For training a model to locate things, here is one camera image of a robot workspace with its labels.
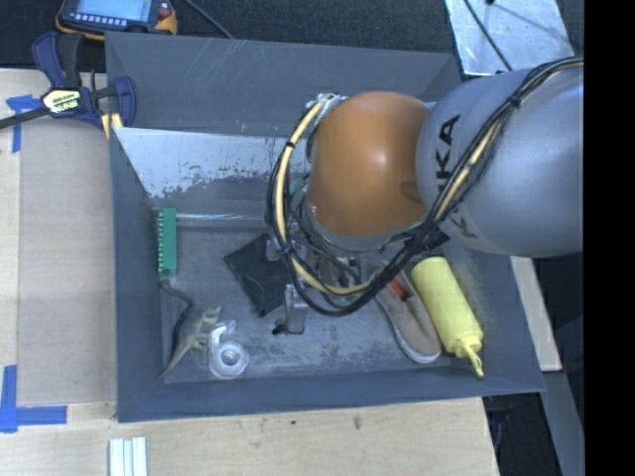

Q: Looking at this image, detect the black square pad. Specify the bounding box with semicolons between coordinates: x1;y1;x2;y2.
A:
222;233;295;318

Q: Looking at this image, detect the grey-brown toy dinosaur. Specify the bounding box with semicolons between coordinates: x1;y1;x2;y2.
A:
157;282;222;380

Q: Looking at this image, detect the pale wood flat board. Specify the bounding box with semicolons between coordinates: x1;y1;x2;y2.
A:
16;120;119;407

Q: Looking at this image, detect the grey metal bin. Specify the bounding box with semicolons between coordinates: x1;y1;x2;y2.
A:
103;31;548;423

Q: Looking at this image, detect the dark green flat block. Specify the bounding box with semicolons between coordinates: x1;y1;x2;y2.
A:
157;207;179;279

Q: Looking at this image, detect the tan slipper shoe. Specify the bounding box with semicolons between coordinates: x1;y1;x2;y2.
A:
373;269;444;366

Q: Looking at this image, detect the clear plastic tape dispenser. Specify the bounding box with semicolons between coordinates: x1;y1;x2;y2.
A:
206;319;250;381

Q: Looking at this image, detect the yellow squeeze bottle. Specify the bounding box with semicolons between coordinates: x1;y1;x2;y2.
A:
410;256;486;379

